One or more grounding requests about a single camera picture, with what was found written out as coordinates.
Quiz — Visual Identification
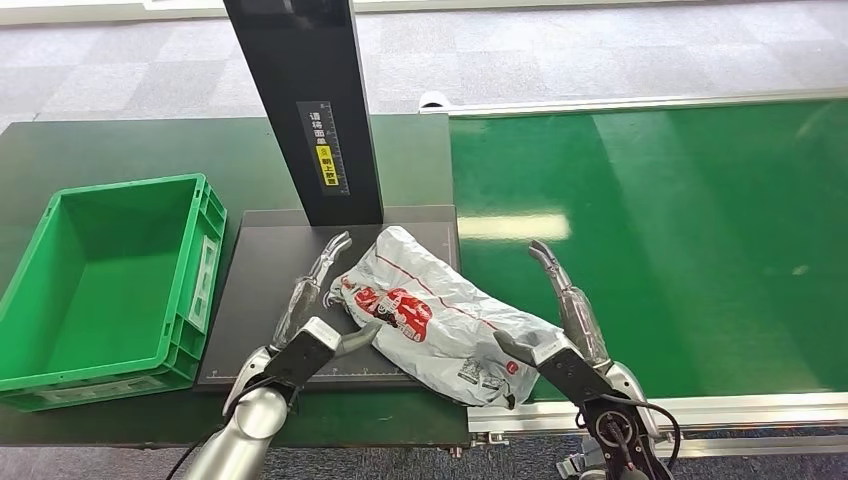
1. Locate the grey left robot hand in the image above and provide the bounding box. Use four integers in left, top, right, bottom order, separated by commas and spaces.
222, 231, 384, 417

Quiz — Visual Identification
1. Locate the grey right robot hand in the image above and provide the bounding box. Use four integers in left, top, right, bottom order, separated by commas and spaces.
493, 239, 660, 439

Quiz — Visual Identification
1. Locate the grey plastic package red print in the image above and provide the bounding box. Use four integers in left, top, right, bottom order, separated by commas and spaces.
323, 225, 564, 409

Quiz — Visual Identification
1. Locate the black weighing platform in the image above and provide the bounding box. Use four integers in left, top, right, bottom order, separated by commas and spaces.
195, 205, 462, 392

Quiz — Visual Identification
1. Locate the green plastic basket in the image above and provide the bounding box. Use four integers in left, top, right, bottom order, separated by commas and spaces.
0, 173, 229, 413

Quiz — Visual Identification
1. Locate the green conveyor belt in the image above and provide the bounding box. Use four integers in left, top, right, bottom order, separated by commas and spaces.
449, 99, 848, 402

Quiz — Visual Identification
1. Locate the black and yellow label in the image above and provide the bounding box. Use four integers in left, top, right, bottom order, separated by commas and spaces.
296, 100, 350, 197

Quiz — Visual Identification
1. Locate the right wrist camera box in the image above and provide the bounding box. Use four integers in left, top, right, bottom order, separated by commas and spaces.
529, 334, 621, 407

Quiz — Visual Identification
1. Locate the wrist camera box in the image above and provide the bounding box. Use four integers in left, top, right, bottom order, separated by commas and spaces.
263, 316, 344, 392
529, 334, 621, 407

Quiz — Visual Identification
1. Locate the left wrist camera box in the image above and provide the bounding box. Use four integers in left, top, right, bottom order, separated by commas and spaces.
263, 316, 344, 392

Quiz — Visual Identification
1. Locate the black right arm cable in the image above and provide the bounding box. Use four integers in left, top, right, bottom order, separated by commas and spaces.
639, 400, 682, 472

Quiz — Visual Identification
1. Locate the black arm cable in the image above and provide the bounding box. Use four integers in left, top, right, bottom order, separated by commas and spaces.
639, 400, 682, 472
164, 423, 223, 480

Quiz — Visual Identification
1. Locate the aluminium conveyor frame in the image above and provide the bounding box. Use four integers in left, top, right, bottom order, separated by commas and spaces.
418, 87, 848, 460

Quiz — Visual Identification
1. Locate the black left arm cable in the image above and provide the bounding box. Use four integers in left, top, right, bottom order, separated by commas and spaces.
164, 423, 223, 480

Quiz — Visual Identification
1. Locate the black weighing device post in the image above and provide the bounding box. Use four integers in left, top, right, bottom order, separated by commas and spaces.
223, 0, 386, 228

